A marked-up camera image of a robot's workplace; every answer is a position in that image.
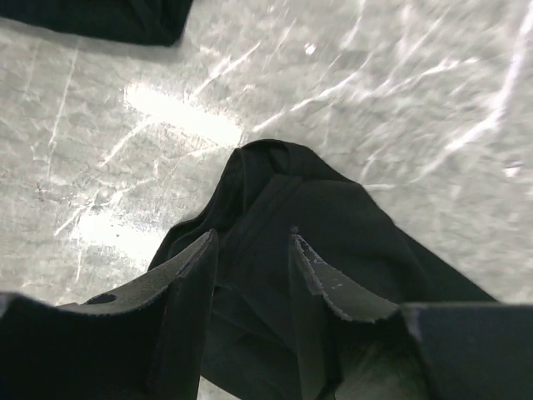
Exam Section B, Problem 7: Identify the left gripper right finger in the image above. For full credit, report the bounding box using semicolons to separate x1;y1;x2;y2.
291;234;399;323

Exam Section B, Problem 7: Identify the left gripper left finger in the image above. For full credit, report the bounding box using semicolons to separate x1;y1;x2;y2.
56;230;218;321

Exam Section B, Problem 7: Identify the black t-shirt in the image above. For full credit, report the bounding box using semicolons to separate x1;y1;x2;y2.
1;0;192;47
147;138;499;400

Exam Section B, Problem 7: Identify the folded black t-shirt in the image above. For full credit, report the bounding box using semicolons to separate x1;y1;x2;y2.
1;0;192;47

